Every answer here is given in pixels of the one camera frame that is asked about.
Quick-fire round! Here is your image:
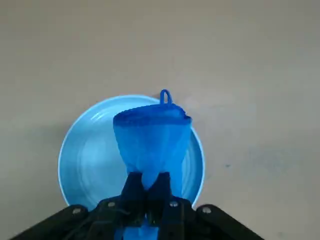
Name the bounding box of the blue cloth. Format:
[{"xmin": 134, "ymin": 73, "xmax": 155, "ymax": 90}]
[{"xmin": 112, "ymin": 88, "xmax": 194, "ymax": 240}]

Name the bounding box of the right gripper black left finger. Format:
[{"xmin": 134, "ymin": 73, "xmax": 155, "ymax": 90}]
[{"xmin": 9, "ymin": 172, "xmax": 148, "ymax": 240}]

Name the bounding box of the light blue plastic plate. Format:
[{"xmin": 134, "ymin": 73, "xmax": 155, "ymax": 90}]
[{"xmin": 57, "ymin": 94, "xmax": 206, "ymax": 211}]

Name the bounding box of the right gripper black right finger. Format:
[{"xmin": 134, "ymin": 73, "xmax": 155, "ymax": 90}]
[{"xmin": 146, "ymin": 171, "xmax": 266, "ymax": 240}]

